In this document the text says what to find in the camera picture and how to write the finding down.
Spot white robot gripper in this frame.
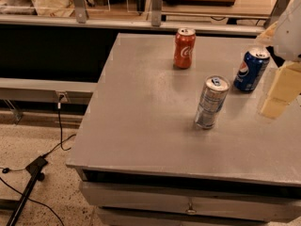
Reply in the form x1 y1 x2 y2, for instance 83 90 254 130
255 0 301 119

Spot black tripod leg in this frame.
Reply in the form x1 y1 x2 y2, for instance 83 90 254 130
6 156 48 226

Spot silver blue redbull can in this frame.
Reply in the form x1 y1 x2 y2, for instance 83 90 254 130
195 75 230 129

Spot black cable on floor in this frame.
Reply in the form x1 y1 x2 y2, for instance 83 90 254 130
0 102 77 226

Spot grey cabinet drawer with handle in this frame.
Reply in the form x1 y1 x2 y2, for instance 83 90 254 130
80 182 301 222

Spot blue pepsi can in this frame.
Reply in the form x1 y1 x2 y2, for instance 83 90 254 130
233 46 270 92

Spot red coca-cola can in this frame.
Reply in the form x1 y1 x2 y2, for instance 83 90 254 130
174 27 196 69

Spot grey metal rail frame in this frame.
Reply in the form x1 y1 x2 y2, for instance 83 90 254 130
0 0 293 36

